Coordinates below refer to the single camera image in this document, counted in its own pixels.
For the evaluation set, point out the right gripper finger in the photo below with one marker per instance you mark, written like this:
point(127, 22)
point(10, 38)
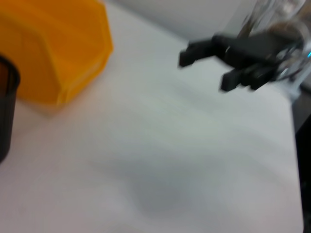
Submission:
point(196, 51)
point(233, 80)

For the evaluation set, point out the black mesh pen holder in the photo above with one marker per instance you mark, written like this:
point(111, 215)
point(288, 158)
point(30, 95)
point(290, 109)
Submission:
point(7, 109)

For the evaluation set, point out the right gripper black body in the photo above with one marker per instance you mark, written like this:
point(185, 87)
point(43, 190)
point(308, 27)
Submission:
point(255, 51)

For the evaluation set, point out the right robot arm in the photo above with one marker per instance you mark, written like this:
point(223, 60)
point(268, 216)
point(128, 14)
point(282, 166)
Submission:
point(296, 29)

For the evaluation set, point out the yellow plastic bin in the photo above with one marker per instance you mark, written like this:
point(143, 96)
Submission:
point(48, 48)

